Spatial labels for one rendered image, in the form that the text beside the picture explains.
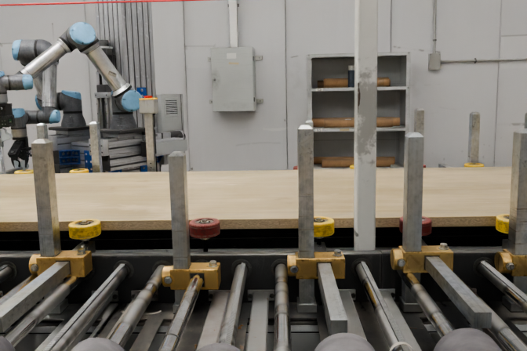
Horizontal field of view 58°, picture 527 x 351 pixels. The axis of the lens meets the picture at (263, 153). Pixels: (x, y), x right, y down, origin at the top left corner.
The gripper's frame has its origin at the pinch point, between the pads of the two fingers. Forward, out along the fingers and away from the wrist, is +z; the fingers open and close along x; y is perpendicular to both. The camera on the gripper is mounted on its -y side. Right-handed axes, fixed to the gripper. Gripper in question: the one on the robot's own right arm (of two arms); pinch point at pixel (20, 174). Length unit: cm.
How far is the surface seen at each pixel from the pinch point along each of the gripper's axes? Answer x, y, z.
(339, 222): -156, -124, -10
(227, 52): -93, 203, -73
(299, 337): -144, -144, 12
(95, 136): -55, -32, -23
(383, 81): -237, 196, -44
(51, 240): -85, -141, -11
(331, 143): -192, 218, 16
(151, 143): -81, -32, -20
